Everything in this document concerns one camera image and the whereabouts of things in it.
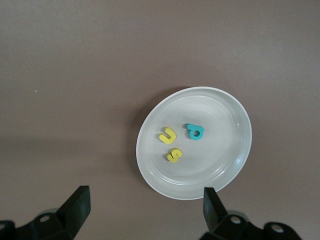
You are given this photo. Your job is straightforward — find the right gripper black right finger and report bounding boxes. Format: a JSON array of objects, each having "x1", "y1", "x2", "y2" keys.
[{"x1": 202, "y1": 186, "x2": 300, "y2": 240}]

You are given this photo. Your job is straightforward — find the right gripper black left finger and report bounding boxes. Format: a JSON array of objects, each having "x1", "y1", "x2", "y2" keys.
[{"x1": 0, "y1": 185, "x2": 91, "y2": 240}]

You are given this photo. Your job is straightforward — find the yellow foam letter s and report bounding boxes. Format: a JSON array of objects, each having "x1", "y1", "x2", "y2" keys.
[{"x1": 165, "y1": 147, "x2": 183, "y2": 163}]

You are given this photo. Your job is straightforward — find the teal foam letter b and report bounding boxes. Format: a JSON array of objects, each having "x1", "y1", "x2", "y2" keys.
[{"x1": 184, "y1": 123, "x2": 205, "y2": 141}]

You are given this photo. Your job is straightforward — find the yellow foam letter u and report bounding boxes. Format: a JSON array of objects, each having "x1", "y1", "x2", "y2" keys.
[{"x1": 158, "y1": 126, "x2": 177, "y2": 145}]

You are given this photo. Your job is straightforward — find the beige brown round plate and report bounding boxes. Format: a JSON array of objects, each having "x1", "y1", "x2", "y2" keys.
[{"x1": 135, "y1": 86, "x2": 253, "y2": 201}]

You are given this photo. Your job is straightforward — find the brown table cover sheet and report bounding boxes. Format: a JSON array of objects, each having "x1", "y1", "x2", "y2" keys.
[{"x1": 0, "y1": 0, "x2": 320, "y2": 240}]

